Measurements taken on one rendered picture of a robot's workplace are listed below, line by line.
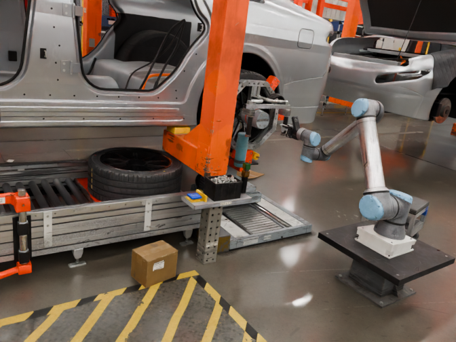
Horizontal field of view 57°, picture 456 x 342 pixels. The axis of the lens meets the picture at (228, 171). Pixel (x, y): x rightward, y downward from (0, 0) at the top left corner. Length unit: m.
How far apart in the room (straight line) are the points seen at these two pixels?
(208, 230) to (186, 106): 0.97
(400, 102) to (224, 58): 3.15
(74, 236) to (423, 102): 4.16
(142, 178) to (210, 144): 0.50
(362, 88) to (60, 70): 3.75
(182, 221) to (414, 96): 3.39
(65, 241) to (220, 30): 1.53
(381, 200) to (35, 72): 2.15
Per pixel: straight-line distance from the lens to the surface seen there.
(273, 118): 3.46
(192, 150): 2.90
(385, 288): 2.86
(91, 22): 5.14
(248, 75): 3.31
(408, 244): 2.84
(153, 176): 2.80
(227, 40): 2.62
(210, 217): 2.66
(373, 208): 2.58
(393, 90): 5.38
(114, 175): 2.81
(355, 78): 5.58
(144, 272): 2.52
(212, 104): 2.66
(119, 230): 2.73
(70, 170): 3.37
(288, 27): 3.59
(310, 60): 3.80
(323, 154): 3.11
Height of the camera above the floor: 1.45
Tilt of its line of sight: 18 degrees down
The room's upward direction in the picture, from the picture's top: 8 degrees clockwise
